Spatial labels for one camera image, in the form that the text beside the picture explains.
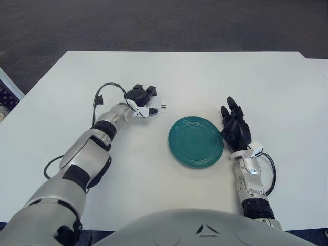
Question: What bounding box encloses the black left elbow cable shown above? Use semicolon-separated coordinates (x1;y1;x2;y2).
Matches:
43;154;65;180

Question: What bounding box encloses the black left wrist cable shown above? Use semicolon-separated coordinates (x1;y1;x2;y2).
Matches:
91;82;134;127

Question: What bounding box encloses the teal round plate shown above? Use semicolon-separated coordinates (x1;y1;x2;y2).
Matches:
168;116;224;169

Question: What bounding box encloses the white charger plug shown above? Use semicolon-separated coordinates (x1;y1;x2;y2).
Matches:
148;102;167;115

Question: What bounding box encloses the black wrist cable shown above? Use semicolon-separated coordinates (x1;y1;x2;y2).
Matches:
258;152;277;197
91;82;134;127

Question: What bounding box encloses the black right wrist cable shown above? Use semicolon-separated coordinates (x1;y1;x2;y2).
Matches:
258;152;277;197

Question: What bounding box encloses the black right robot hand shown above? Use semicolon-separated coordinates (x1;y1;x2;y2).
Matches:
219;96;252;152

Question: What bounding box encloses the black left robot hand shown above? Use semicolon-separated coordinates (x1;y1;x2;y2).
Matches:
125;84;158;115

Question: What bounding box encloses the grey robot torso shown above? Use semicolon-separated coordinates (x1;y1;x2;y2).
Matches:
97;208;318;246

